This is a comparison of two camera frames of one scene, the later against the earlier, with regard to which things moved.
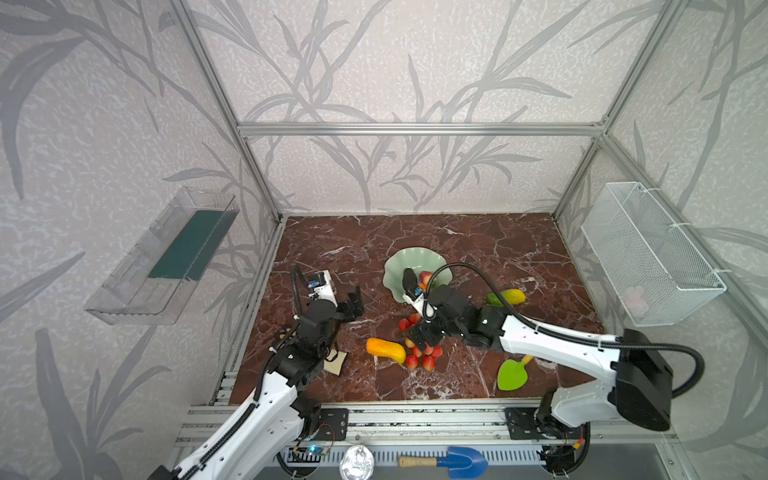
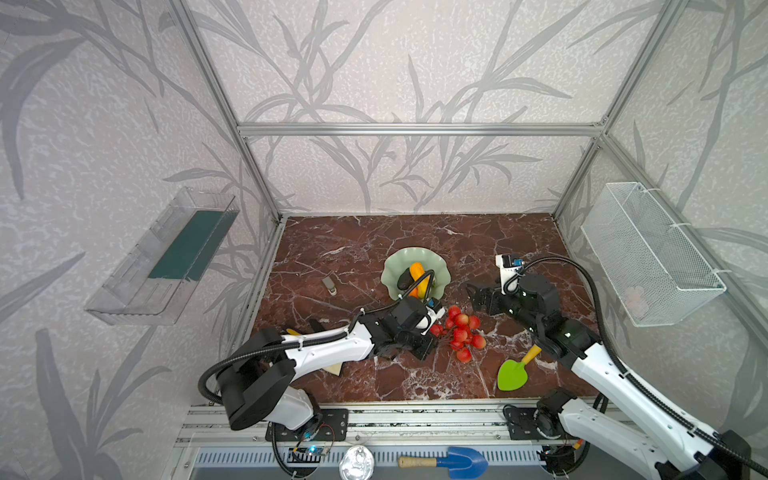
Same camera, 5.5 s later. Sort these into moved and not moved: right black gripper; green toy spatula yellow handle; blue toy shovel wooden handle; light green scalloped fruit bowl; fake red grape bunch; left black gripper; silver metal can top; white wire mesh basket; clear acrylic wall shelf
Moved: left black gripper; fake red grape bunch; right black gripper
Not moved: blue toy shovel wooden handle; light green scalloped fruit bowl; silver metal can top; white wire mesh basket; green toy spatula yellow handle; clear acrylic wall shelf
